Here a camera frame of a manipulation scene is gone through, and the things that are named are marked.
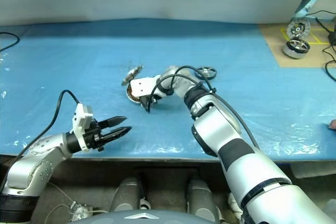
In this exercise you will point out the grey robot thigh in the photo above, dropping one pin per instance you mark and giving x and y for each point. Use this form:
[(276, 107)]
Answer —
[(202, 197), (127, 195)]

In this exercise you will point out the black spoked rotor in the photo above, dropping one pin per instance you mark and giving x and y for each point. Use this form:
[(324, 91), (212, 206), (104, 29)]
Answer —
[(208, 70)]

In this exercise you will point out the blue foam table mat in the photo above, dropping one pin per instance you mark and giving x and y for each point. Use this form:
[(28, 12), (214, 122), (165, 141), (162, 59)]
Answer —
[(78, 58)]

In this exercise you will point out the copper wound motor stator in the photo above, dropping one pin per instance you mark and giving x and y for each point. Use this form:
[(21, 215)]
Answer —
[(132, 73)]

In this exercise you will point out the spare upright silver motor lid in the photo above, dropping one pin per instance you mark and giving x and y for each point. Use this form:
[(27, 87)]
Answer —
[(298, 28)]

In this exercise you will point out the grey left robot thigh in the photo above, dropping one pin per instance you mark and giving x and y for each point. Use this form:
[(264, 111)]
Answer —
[(127, 195)]

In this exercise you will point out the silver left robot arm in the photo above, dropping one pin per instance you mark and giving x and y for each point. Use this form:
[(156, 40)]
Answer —
[(26, 166)]

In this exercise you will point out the white shoe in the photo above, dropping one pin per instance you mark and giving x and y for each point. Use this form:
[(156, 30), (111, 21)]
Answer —
[(235, 203)]

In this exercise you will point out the person's bare hand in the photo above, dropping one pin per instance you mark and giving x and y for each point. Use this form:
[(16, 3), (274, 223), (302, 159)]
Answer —
[(333, 125)]

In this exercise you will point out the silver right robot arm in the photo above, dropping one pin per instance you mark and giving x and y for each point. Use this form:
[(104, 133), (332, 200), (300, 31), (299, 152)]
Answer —
[(236, 155)]

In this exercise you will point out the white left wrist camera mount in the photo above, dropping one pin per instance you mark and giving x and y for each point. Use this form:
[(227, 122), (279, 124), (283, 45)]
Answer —
[(82, 119)]

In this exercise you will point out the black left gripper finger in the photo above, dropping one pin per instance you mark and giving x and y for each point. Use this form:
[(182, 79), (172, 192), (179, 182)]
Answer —
[(118, 133), (115, 121)]

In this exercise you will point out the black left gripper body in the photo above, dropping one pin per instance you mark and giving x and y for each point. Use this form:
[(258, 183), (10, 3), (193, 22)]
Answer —
[(93, 137)]

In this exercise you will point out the grey right robot thigh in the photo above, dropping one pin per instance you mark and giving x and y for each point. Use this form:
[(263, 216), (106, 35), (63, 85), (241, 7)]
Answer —
[(202, 197)]

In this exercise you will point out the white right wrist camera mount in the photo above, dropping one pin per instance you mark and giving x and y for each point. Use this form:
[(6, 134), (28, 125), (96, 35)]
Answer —
[(141, 86)]

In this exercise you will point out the grey robot torso with emblem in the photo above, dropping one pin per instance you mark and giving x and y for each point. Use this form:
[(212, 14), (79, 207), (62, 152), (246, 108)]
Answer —
[(147, 217)]

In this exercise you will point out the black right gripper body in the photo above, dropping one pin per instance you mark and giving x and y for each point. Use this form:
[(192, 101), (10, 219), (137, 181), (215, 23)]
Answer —
[(151, 100)]

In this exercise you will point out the brown cardboard sheet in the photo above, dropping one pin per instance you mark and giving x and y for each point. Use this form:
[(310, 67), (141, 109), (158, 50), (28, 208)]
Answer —
[(275, 48)]

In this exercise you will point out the spare silver housing with rotor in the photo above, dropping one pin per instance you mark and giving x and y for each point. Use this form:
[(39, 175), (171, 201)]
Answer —
[(292, 52)]

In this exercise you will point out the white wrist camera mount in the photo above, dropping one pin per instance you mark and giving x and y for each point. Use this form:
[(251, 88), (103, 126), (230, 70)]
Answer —
[(82, 119), (141, 86)]

